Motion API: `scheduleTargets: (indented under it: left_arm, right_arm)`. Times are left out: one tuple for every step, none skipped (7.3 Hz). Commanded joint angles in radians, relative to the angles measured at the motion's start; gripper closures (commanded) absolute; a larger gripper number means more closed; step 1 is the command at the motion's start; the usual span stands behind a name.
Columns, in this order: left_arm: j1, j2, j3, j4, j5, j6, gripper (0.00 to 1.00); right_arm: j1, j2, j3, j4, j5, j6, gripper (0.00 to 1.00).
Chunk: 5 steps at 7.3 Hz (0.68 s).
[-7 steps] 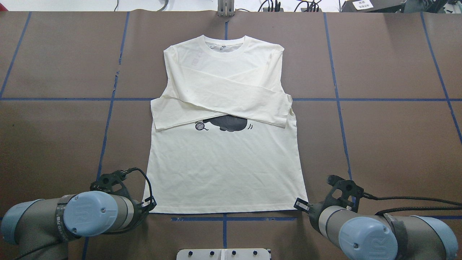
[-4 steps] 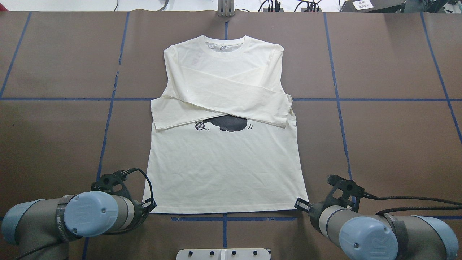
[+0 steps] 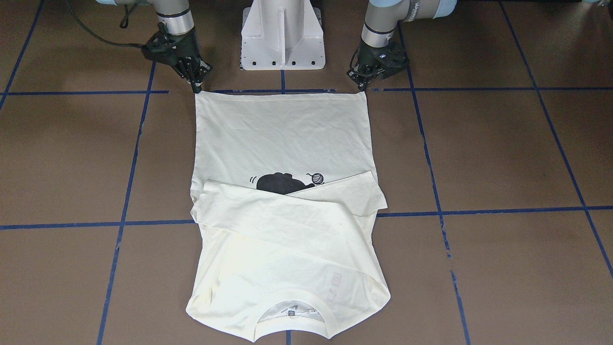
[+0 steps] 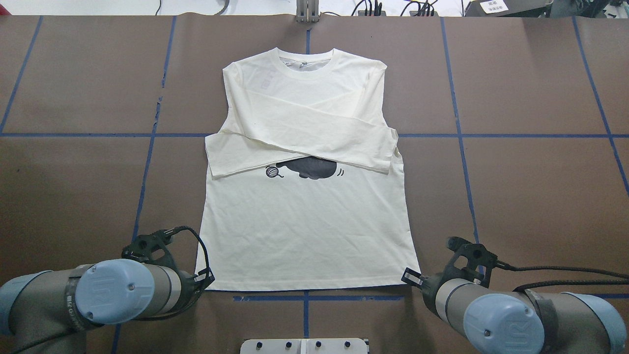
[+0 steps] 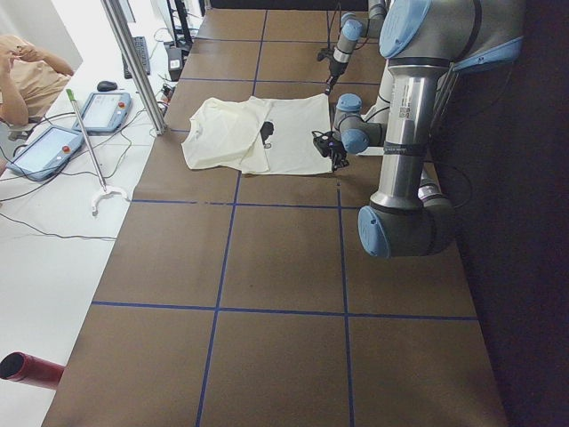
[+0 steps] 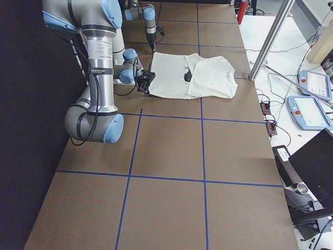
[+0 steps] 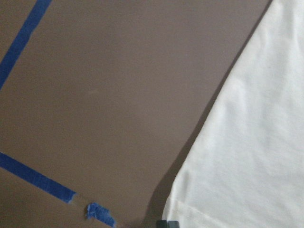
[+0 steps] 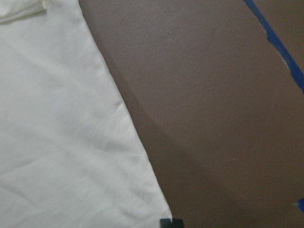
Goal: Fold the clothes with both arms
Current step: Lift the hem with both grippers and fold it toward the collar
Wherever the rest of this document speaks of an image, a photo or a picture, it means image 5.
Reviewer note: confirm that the aluminium frame post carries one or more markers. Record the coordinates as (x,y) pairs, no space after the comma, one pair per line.
(126,45)

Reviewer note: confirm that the black keyboard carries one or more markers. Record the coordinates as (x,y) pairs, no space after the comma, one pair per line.
(141,48)

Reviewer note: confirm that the white camera mast with base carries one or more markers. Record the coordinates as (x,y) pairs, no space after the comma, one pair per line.
(379,112)

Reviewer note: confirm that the far blue teach pendant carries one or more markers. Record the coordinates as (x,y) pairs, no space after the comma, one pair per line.
(104,113)

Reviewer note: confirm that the person in beige shirt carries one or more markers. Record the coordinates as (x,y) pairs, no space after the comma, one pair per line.
(31,80)

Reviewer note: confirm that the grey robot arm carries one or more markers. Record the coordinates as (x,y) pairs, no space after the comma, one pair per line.
(352,30)
(421,41)

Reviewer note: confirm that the cream long-sleeve cat shirt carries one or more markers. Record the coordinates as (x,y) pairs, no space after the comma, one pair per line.
(259,136)

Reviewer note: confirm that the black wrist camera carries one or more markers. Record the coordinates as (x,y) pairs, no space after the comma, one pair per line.
(325,54)
(323,142)

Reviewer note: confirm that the grabber stick with white hook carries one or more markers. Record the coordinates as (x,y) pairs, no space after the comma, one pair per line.
(105,189)

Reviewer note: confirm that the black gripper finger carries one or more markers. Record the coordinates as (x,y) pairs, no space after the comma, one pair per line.
(338,165)
(329,84)

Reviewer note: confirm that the black box white label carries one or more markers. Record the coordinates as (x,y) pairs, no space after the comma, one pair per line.
(175,62)

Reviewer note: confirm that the blue teach pendant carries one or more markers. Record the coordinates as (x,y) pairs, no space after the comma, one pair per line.
(47,154)
(104,113)

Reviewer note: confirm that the red tube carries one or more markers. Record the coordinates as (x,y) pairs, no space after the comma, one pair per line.
(19,367)

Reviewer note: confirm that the near blue teach pendant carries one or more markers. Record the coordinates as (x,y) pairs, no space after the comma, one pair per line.
(47,154)

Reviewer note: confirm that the black computer mouse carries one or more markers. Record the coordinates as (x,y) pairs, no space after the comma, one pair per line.
(106,86)

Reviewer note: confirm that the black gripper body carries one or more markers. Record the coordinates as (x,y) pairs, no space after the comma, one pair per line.
(336,155)
(333,70)

